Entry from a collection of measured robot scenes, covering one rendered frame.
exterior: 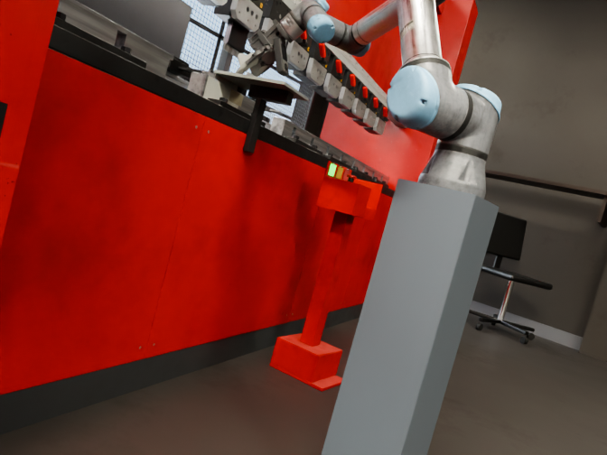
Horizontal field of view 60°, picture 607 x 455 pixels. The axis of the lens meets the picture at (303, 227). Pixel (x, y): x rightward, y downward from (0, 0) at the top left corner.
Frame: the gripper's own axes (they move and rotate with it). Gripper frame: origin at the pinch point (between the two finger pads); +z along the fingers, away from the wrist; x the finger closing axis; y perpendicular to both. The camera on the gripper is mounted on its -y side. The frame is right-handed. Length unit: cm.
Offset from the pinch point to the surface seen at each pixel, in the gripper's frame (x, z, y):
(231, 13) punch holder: 8.8, -10.3, 14.7
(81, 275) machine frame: 55, 45, -47
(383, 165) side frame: -215, 5, 12
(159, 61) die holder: 34.8, 8.7, -1.5
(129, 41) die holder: 46.7, 8.0, -0.9
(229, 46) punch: 1.9, -2.1, 11.3
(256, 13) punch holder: -1.5, -15.1, 16.4
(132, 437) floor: 44, 61, -84
